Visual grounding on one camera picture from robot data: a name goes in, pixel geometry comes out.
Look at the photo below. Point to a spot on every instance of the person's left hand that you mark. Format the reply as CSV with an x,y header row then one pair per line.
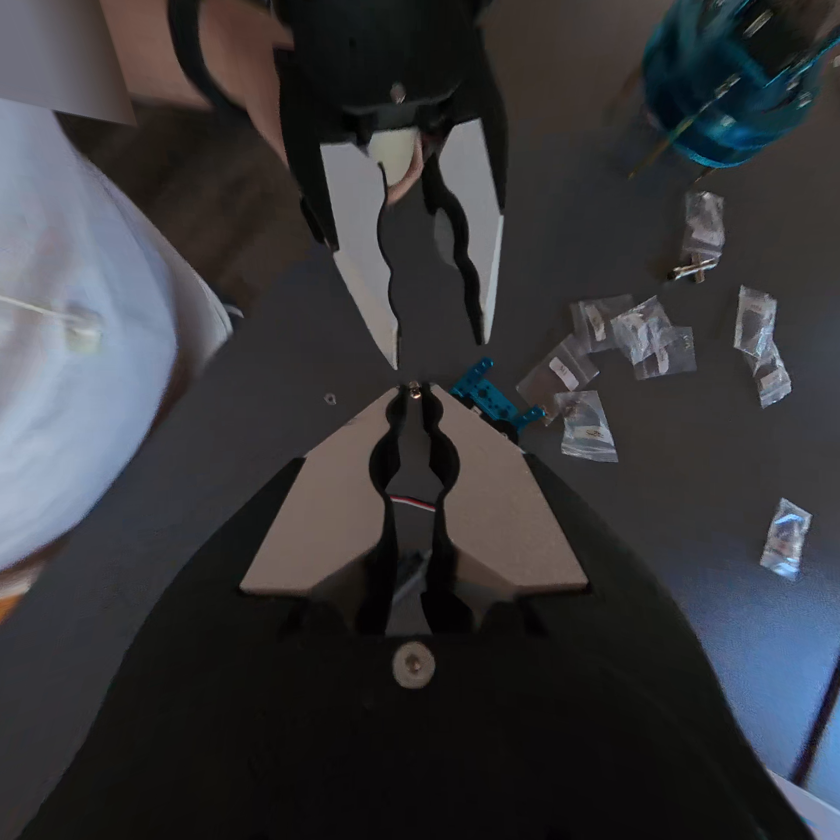
x,y
401,193

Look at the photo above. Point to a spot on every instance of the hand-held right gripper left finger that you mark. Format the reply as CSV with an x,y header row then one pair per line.
x,y
315,525

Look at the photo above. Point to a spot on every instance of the group of small clear bags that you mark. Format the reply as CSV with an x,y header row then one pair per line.
x,y
590,426

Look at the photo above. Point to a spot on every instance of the black servo motor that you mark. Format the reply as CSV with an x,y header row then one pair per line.
x,y
502,430

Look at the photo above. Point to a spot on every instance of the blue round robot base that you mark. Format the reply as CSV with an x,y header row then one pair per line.
x,y
722,79

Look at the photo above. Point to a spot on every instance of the small silver metal part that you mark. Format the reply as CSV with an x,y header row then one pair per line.
x,y
689,271

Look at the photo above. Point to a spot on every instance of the dark brown desk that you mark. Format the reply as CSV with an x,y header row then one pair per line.
x,y
656,623

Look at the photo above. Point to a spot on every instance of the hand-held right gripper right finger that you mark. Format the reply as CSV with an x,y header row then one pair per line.
x,y
512,525

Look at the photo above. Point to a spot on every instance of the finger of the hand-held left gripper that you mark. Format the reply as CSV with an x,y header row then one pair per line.
x,y
479,197
354,216

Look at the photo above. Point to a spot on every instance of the white box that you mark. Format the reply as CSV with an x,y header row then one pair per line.
x,y
807,807

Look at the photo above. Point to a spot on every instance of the person's left forearm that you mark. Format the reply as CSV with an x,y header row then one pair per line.
x,y
249,79

